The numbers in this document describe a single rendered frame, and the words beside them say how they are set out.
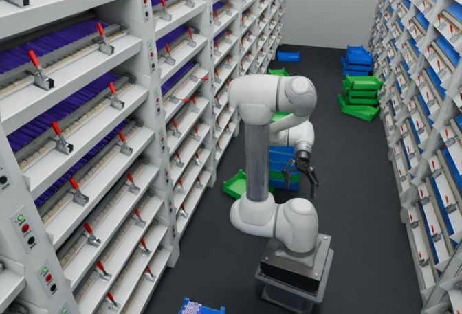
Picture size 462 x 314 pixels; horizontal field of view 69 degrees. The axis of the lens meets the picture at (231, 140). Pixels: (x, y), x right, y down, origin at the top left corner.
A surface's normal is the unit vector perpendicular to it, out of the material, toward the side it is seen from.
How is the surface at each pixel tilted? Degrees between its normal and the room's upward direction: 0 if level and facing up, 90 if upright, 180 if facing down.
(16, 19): 109
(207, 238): 0
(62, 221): 19
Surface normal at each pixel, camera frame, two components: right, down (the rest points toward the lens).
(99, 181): 0.33, -0.74
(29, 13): 0.91, 0.42
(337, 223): 0.00, -0.84
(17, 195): 0.97, 0.14
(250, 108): -0.30, 0.55
